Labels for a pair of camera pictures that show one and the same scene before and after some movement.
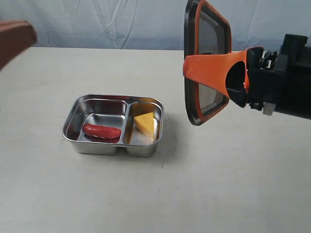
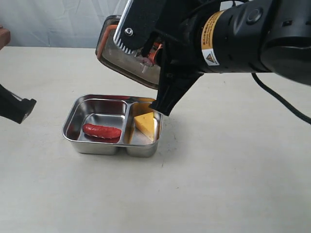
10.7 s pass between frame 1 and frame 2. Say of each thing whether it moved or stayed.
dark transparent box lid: moved
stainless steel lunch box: stayed
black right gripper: moved
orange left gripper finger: moved
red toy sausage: stayed
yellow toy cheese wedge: stayed
